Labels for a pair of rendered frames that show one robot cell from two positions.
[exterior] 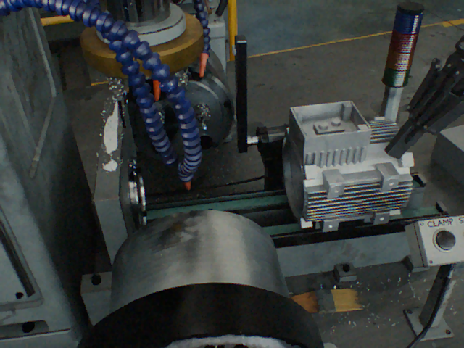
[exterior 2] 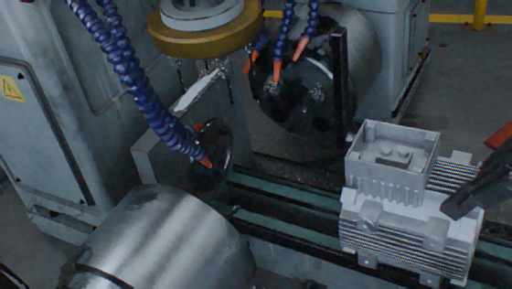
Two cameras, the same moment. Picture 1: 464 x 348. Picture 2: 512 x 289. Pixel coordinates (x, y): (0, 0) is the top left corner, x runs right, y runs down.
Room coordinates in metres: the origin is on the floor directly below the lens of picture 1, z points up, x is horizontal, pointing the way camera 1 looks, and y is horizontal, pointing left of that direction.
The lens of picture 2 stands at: (0.10, -0.44, 1.73)
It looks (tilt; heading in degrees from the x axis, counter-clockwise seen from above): 40 degrees down; 42
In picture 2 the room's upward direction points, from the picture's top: 10 degrees counter-clockwise
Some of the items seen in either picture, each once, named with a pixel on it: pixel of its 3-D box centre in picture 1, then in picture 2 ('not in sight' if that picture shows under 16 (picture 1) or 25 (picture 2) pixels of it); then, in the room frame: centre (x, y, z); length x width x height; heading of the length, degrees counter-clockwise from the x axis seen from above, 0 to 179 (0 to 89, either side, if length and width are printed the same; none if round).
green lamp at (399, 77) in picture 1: (396, 73); not in sight; (1.04, -0.41, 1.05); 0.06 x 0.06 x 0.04
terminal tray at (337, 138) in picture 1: (327, 134); (391, 162); (0.71, -0.18, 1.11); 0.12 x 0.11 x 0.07; 98
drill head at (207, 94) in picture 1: (176, 92); (321, 62); (1.01, 0.13, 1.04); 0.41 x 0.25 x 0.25; 7
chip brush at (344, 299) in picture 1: (309, 301); not in sight; (0.56, -0.15, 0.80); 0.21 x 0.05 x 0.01; 92
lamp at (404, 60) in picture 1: (400, 56); not in sight; (1.04, -0.41, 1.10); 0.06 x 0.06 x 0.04
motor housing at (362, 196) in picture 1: (341, 171); (414, 208); (0.72, -0.22, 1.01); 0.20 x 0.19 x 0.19; 98
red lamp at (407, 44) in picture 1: (404, 38); not in sight; (1.04, -0.41, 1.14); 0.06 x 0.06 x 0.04
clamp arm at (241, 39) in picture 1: (242, 98); (342, 91); (0.83, -0.03, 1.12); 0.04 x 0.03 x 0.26; 97
